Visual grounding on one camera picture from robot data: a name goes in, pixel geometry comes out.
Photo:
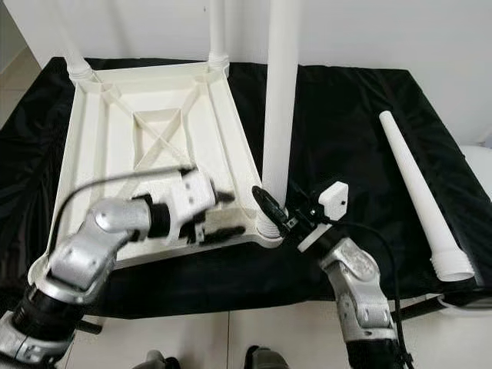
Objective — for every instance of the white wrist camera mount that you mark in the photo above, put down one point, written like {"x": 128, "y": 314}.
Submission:
{"x": 334, "y": 198}
{"x": 194, "y": 196}

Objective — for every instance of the white plastic table top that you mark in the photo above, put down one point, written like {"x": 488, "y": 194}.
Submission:
{"x": 92, "y": 154}

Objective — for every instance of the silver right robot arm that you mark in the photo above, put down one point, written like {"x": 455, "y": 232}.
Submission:
{"x": 361, "y": 288}

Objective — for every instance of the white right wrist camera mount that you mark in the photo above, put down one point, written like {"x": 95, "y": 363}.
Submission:
{"x": 334, "y": 198}

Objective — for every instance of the grey robot right foot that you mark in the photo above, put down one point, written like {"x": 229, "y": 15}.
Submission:
{"x": 265, "y": 358}

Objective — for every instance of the grey robot left foot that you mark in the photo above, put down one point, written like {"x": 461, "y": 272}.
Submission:
{"x": 160, "y": 360}

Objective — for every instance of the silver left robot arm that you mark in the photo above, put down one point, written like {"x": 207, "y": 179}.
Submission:
{"x": 100, "y": 254}

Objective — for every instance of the black cloth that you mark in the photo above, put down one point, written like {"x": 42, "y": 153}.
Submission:
{"x": 338, "y": 100}

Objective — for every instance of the grey robot foot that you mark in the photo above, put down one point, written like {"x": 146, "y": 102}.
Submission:
{"x": 160, "y": 360}
{"x": 265, "y": 358}

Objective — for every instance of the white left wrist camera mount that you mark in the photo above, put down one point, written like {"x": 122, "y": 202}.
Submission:
{"x": 194, "y": 196}

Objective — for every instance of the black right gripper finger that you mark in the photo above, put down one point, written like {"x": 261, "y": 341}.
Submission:
{"x": 271, "y": 206}

